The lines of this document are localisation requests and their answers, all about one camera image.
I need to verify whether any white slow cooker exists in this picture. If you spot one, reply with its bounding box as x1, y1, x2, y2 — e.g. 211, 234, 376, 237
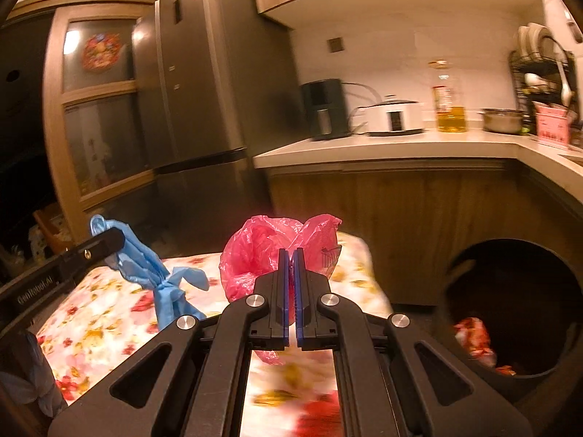
355, 95, 426, 137

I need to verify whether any black air fryer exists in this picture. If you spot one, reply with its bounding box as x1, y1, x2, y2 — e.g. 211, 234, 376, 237
301, 78, 349, 141

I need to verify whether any cooking oil bottle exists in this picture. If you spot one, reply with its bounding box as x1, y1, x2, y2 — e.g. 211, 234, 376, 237
428, 59, 469, 134

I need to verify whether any black wire dish rack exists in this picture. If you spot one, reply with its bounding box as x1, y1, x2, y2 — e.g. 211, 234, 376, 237
508, 36, 579, 128

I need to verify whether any red patterned plastic bag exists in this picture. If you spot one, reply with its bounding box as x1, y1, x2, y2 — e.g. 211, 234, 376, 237
453, 316, 497, 369

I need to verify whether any grey refrigerator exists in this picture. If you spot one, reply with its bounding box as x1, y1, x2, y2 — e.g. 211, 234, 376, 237
132, 0, 304, 256

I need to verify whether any pink plastic bag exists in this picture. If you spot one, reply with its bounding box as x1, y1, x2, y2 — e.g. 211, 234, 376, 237
219, 213, 343, 365

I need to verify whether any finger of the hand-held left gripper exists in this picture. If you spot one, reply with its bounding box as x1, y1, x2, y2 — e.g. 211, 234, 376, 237
59, 228, 127, 279

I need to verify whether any red round door decoration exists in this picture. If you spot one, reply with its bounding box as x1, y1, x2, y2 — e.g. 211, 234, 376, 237
81, 32, 124, 71

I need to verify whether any white ladle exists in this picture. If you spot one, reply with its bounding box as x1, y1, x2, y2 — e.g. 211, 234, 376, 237
558, 52, 575, 105

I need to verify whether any floral blanket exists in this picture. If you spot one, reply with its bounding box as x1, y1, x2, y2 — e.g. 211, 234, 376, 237
34, 232, 392, 437

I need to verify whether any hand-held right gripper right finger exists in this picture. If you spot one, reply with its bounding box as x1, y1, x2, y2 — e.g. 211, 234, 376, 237
294, 247, 533, 437

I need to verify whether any wooden glass door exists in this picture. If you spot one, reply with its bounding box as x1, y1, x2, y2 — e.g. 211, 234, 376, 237
43, 2, 158, 242

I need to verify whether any steel basin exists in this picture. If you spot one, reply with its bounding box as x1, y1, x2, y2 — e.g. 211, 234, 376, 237
478, 108, 524, 135

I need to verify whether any black trash bin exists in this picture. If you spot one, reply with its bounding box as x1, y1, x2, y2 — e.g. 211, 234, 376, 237
439, 238, 581, 390

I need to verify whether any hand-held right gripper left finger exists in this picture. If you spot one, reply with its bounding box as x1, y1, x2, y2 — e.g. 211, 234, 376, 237
48, 248, 292, 437

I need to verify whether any pink utensil holder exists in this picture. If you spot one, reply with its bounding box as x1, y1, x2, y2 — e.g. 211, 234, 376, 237
534, 104, 575, 149

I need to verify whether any dark cloth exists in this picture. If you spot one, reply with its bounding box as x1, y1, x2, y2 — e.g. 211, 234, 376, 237
0, 331, 60, 420

